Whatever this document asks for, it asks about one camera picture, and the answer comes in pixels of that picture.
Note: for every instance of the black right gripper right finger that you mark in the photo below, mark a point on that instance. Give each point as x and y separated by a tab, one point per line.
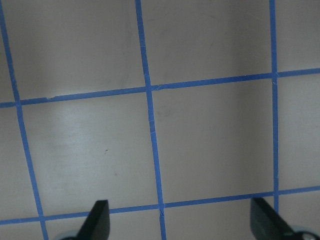
266	224

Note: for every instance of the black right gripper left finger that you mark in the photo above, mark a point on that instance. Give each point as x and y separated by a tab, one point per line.
97	224

